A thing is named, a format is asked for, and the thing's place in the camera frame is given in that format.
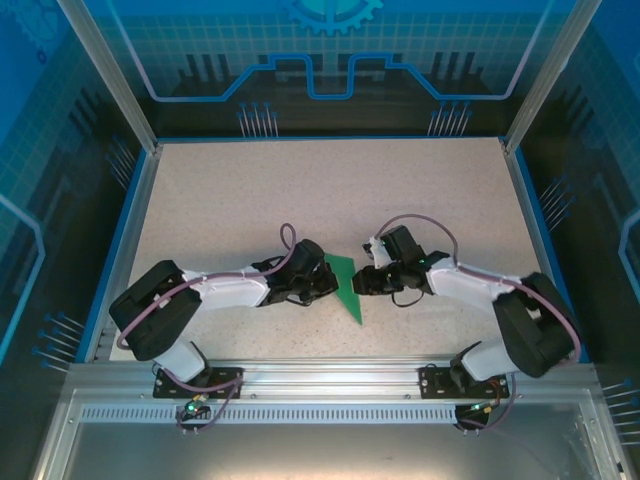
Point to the green paper sheet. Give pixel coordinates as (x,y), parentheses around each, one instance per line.
(350,305)

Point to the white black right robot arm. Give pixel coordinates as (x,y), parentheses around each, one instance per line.
(460,280)

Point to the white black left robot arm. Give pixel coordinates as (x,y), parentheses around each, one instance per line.
(230,290)

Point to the grey metal sheet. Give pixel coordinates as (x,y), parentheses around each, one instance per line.
(325,450)

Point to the blue table edge trim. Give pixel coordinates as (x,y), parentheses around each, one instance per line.
(548,250)
(106,280)

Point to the right base LED connector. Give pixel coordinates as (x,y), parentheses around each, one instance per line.
(480,408)

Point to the base led connector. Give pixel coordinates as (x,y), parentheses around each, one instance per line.
(194,407)
(480,408)

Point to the left base LED connector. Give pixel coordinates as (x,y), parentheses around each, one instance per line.
(194,407)

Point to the blue gear print panel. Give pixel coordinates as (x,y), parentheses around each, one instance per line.
(330,60)

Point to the blue grid print panel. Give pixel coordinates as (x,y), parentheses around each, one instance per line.
(40,175)
(600,175)

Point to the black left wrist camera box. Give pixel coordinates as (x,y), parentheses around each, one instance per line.
(307,255)

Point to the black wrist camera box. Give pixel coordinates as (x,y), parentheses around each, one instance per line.
(400,242)
(307,255)

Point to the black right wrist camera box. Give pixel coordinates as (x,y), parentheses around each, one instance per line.
(400,242)

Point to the aluminium mounting rail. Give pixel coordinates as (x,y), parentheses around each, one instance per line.
(325,375)

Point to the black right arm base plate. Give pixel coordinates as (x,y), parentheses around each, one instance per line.
(435,382)

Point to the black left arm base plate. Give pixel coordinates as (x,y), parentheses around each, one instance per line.
(225,382)

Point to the aluminium side rail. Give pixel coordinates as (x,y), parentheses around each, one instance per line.
(127,240)

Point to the aluminium frame post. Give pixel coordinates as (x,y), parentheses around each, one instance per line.
(545,75)
(115,75)

